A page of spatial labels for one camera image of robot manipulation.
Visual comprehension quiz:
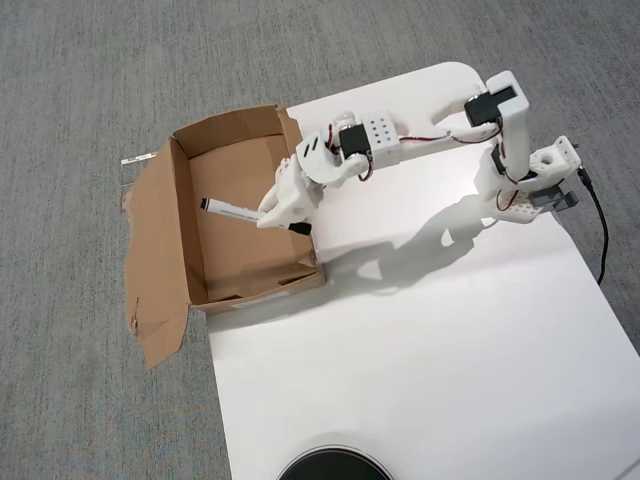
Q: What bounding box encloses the white marker pen black cap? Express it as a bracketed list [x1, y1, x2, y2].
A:
[199, 196, 312, 236]

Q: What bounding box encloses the black round object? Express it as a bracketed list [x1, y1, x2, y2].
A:
[275, 432, 396, 480]

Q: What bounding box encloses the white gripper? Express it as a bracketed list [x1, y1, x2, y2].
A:
[256, 156, 325, 230]

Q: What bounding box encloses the black power cable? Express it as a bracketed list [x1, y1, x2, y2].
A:
[577, 167, 610, 286]

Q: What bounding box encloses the open brown cardboard box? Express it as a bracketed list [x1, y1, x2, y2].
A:
[119, 103, 327, 370]

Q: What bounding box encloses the grey table clamp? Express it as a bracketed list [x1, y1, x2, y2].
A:
[530, 185, 580, 215]

